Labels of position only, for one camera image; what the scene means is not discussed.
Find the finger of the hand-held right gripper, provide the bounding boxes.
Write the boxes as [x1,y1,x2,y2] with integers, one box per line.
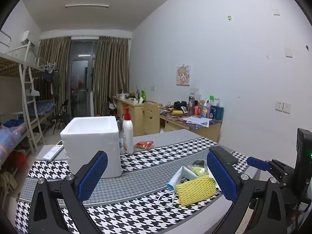
[247,157,296,189]

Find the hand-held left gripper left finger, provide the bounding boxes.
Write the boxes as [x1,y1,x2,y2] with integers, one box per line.
[27,150,109,234]

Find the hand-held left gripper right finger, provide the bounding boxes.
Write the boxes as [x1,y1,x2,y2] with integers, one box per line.
[206,147,293,234]

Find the green tissue pack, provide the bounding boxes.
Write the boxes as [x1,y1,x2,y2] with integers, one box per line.
[191,166,209,177]

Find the yellow foam net sleeve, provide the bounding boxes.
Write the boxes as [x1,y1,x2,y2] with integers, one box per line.
[175,175,217,206]

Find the white foam box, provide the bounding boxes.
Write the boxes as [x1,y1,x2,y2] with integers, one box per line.
[60,116,122,179]

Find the blue face mask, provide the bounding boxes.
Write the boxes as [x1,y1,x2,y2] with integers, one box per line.
[157,166,199,207]

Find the black phone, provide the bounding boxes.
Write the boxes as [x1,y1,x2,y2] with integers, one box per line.
[214,146,239,164]

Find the white remote control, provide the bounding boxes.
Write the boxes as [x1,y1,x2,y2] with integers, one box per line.
[43,145,64,161]

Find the white pump bottle red cap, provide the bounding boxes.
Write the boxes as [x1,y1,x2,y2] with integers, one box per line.
[122,106,134,155]

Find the houndstooth table cloth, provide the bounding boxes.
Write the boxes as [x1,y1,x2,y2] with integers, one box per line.
[15,136,260,234]

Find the red snack packet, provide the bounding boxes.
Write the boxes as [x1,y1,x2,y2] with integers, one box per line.
[135,141,154,150]

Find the printed paper sheet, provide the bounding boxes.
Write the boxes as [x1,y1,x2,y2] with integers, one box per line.
[182,115,212,127]

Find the black folding chair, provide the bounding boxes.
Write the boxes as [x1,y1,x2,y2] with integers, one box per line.
[52,99,70,134]

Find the wooden desk with printed mat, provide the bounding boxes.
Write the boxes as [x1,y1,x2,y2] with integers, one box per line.
[160,107,222,143]

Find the cluster of toiletry bottles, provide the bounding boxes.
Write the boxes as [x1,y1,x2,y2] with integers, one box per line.
[188,95,224,121]

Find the wooden desk with drawers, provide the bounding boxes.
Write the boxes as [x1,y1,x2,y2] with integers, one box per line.
[113,96,162,137]

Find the red bag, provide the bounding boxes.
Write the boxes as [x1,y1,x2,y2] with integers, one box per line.
[7,151,27,169]

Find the wooden chair with smiley cutout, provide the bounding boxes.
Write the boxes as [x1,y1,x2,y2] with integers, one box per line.
[143,102,161,135]

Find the black headphones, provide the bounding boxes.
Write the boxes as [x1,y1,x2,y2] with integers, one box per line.
[174,101,188,112]

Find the blue checked mattress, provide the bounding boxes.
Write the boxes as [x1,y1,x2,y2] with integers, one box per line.
[36,101,56,115]

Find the white bed ladder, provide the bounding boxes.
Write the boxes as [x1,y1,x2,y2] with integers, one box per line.
[18,63,45,152]

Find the blue star-print quilt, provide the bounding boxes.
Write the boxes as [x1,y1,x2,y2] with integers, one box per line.
[0,122,26,156]

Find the glass balcony door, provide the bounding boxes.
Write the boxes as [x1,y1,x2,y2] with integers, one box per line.
[69,39,98,117]

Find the hanging dark clothes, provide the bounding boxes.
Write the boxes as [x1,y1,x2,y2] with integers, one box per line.
[43,65,59,95]

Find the brown curtain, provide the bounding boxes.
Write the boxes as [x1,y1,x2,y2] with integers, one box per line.
[93,36,129,116]
[36,36,72,117]

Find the white metal bunk bed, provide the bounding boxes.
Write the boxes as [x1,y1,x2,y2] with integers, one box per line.
[0,30,58,156]

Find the white air conditioner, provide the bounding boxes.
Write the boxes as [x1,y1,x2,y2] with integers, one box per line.
[21,30,37,48]

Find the ceiling tube light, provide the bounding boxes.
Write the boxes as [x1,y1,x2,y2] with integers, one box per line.
[65,4,109,9]

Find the cartoon wall poster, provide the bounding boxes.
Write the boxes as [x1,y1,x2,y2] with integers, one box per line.
[175,65,191,86]

